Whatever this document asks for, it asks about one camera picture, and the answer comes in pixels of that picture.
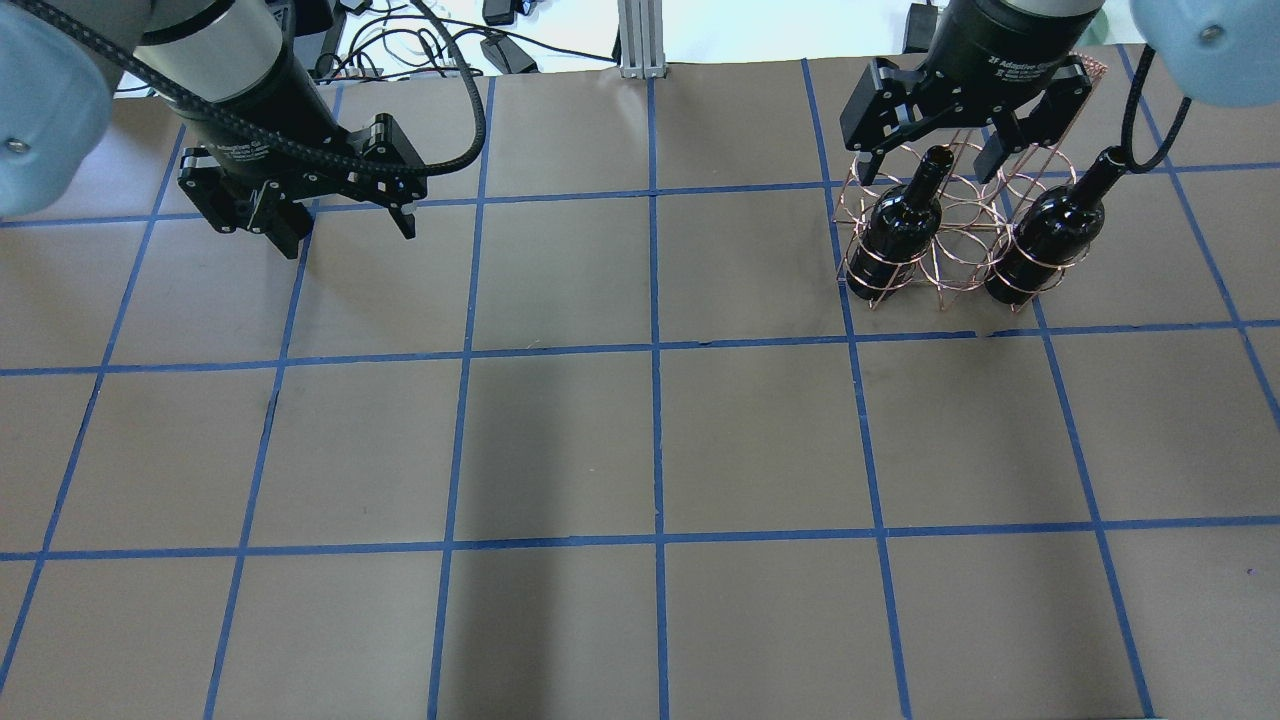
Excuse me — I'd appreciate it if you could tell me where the copper wire wine basket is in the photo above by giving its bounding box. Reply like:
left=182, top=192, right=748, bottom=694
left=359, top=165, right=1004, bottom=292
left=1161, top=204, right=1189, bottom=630
left=829, top=55, right=1108, bottom=313

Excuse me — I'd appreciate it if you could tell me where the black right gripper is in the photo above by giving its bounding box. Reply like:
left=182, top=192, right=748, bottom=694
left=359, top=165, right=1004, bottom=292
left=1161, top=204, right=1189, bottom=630
left=840, top=1, right=1093, bottom=187

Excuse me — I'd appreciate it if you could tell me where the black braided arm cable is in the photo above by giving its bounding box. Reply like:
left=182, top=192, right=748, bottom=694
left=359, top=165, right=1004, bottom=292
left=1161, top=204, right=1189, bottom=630
left=10, top=0, right=486, bottom=181

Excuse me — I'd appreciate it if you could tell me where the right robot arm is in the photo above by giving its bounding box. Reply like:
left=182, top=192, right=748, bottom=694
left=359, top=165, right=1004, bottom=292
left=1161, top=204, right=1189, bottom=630
left=840, top=1, right=1279, bottom=184

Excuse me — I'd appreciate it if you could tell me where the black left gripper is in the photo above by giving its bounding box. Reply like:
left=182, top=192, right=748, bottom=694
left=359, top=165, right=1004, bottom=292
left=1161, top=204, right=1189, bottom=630
left=178, top=53, right=428, bottom=260

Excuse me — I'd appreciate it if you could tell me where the dark wine bottle in basket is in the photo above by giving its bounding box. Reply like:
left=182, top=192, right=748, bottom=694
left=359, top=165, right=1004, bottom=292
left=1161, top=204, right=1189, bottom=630
left=845, top=145, right=954, bottom=304

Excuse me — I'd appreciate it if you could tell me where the aluminium frame post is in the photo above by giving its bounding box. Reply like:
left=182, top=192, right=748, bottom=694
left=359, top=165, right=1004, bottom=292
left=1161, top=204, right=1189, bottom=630
left=617, top=0, right=669, bottom=79

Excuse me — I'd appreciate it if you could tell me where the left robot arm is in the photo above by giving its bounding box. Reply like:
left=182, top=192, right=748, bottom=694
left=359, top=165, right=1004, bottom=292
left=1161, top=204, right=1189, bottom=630
left=1, top=1, right=426, bottom=259

